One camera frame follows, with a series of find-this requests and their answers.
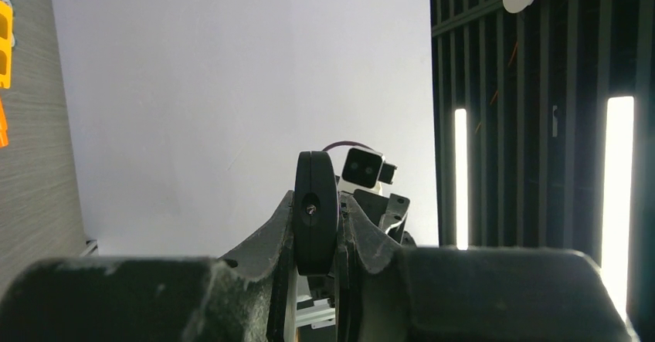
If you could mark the orange plastic handle tool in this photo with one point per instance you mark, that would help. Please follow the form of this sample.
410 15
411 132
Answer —
3 128

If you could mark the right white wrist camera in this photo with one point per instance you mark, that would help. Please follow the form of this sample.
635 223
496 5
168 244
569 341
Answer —
366 170

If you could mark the black remote control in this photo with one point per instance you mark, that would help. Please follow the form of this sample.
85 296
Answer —
315 213

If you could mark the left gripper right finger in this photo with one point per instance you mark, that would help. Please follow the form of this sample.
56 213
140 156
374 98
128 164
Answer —
389 292

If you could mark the yellow triangular plastic frame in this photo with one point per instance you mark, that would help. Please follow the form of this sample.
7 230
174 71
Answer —
7 40

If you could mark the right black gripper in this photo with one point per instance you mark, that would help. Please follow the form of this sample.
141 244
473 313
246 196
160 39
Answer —
389 214

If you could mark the left bright light strip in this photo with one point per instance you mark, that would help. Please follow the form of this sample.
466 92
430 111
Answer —
461 179

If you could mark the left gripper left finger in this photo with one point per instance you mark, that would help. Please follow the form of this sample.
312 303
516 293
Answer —
248 294

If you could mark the bright light strip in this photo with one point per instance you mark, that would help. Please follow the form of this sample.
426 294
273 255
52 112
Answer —
461 179
616 201

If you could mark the right bright light strip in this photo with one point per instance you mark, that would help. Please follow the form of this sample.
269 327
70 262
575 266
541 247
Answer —
616 201

